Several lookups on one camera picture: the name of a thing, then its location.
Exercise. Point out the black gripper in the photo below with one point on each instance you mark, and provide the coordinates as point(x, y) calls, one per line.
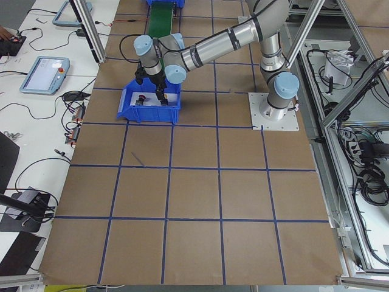
point(157, 81)

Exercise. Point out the red push button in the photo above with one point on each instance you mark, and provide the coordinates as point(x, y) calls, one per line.
point(140, 101)

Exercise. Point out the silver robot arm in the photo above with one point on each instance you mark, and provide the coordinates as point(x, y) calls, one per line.
point(165, 60)

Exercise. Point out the person hand at desk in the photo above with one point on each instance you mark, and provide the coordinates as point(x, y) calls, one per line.
point(5, 34)

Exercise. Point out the white foam sheet left bin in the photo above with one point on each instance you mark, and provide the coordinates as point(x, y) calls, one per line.
point(151, 99)

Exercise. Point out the blue plastic bin left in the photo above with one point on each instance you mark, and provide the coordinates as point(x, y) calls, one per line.
point(148, 113)

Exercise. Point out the green conveyor belt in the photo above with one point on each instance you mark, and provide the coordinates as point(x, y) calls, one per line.
point(160, 18)

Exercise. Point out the blue teach pendant near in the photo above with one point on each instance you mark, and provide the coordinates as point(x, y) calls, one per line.
point(46, 75)

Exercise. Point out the blue teach pendant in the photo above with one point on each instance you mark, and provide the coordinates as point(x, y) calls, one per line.
point(46, 75)
point(66, 17)

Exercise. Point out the blue teach pendant far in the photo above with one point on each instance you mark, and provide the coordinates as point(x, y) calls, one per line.
point(66, 17)

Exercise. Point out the white crumpled paper bag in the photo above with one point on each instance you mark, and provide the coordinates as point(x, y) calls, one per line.
point(338, 65)

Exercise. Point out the black monitor stand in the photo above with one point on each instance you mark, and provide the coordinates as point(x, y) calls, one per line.
point(25, 211)

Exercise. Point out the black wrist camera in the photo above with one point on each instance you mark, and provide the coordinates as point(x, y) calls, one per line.
point(139, 76)

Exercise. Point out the aluminium frame post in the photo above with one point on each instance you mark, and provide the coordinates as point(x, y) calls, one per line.
point(84, 17)

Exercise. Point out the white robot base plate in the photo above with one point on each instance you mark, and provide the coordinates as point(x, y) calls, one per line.
point(266, 118)

